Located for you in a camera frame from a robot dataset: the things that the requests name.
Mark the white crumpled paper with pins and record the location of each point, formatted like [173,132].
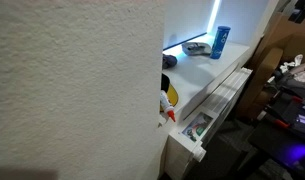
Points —
[292,64]

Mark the colourful picture label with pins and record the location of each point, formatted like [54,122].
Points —
[197,127]

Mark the grey plate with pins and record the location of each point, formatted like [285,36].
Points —
[195,48]

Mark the black device with purple light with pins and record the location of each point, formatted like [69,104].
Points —
[285,146]

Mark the white LED light strip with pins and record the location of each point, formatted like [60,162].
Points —
[214,15]

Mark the white glue bottle orange tip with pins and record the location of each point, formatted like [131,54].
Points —
[165,101]

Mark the dark blue crumpled cloth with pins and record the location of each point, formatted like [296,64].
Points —
[168,61]

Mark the large brown cardboard box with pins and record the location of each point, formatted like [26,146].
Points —
[285,33]

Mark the blue cup with white print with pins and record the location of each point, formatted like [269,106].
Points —
[220,43]

